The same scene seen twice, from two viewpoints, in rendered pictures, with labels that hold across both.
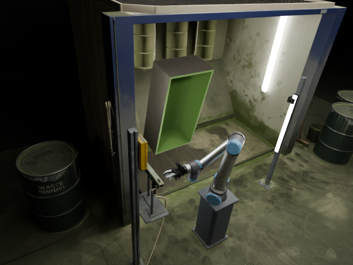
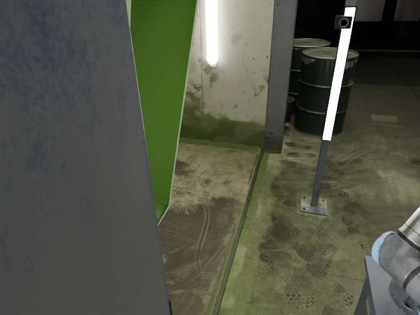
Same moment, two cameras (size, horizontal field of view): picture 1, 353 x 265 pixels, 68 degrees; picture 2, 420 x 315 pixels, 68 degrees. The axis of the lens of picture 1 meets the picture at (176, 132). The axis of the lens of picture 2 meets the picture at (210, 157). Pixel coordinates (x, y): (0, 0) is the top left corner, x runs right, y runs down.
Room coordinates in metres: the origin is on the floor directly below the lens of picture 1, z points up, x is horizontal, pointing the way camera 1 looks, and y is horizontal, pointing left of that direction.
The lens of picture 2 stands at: (1.87, 0.47, 1.58)
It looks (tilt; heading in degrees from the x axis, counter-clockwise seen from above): 30 degrees down; 321
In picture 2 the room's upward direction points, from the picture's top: 2 degrees counter-clockwise
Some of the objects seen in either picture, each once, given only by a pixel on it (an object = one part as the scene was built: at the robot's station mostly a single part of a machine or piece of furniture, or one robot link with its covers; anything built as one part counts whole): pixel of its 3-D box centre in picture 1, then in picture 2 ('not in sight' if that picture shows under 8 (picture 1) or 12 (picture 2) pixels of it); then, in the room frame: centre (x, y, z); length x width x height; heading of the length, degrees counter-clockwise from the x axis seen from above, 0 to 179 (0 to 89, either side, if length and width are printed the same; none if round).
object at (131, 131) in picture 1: (134, 209); not in sight; (1.53, 0.31, 0.82); 0.06 x 0.06 x 1.64; 35
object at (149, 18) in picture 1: (259, 13); not in sight; (2.83, -0.72, 2.26); 2.70 x 0.05 x 0.06; 125
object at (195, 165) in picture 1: (194, 166); not in sight; (1.87, -0.19, 1.07); 0.12 x 0.09 x 0.10; 125
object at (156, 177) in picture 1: (147, 174); not in sight; (1.73, 0.22, 1.05); 0.49 x 0.05 x 0.23; 35
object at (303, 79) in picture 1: (282, 137); (331, 108); (2.87, -1.37, 0.82); 0.05 x 0.05 x 1.64; 35
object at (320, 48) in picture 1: (305, 90); (283, 35); (3.70, -1.87, 1.14); 0.18 x 0.18 x 2.29; 35
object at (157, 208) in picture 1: (151, 191); not in sight; (1.62, 0.17, 0.95); 0.26 x 0.15 x 0.32; 35
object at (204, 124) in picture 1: (176, 132); not in sight; (3.87, 0.00, 0.11); 2.70 x 0.02 x 0.13; 125
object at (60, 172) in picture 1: (55, 187); not in sight; (2.06, 1.29, 0.44); 0.59 x 0.58 x 0.89; 105
